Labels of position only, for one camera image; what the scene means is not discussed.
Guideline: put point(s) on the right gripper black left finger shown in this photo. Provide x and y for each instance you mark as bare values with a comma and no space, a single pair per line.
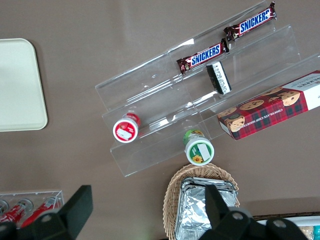
75,210

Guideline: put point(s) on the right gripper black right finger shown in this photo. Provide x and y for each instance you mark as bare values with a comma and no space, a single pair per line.
222,220

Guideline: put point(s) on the oval wicker basket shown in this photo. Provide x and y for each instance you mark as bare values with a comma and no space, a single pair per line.
172,190

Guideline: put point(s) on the beige plastic tray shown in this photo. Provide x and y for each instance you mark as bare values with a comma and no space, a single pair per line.
20,85

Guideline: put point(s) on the clear acrylic bottle rack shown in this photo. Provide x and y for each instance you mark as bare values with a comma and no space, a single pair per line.
58,195

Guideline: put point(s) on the stacked aluminium foil trays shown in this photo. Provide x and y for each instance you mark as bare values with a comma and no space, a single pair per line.
192,212

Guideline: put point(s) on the green lidded cup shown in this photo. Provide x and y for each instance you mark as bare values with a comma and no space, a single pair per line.
198,151

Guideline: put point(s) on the clear rice cracker bag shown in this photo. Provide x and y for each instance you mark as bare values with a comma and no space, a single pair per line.
306,231

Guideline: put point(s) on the white rectangular snack bin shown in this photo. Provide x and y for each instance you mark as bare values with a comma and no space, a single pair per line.
307,221

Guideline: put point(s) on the red lidded cup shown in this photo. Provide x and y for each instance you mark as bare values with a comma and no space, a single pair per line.
125,131

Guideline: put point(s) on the teal snack packet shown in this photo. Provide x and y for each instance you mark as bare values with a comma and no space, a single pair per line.
317,232

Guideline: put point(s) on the red tartan cookie box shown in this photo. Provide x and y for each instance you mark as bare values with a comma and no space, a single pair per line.
262,112

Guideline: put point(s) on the clear acrylic stepped rack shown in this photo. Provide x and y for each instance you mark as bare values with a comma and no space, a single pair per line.
155,100

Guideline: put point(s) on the small black white box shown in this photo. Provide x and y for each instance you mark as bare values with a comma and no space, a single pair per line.
218,77

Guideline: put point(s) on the brown Snickers bar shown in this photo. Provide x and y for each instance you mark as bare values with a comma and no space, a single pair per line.
252,22
205,56

